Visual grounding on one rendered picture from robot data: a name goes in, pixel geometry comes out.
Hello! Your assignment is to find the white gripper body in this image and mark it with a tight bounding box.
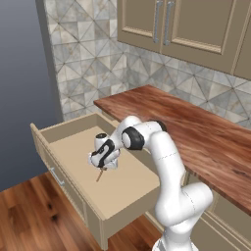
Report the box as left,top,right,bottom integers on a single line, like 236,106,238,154
97,158,120,172

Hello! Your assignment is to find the beige wide wall cupboard door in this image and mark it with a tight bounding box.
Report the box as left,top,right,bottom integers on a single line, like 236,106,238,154
160,0,245,75

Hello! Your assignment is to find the silver drawer handle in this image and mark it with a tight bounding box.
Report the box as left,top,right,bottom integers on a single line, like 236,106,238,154
49,167,66,187

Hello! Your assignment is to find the brown straw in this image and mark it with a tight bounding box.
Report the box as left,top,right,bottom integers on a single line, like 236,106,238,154
95,169,105,183

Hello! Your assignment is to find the beige narrow wall cupboard door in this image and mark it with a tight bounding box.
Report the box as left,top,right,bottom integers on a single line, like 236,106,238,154
116,0,164,54

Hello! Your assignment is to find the silver cupboard door handle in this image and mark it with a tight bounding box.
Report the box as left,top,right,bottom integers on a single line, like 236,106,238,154
163,0,176,47
152,0,164,44

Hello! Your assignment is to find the beige open drawer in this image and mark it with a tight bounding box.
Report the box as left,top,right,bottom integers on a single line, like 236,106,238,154
29,112,162,251

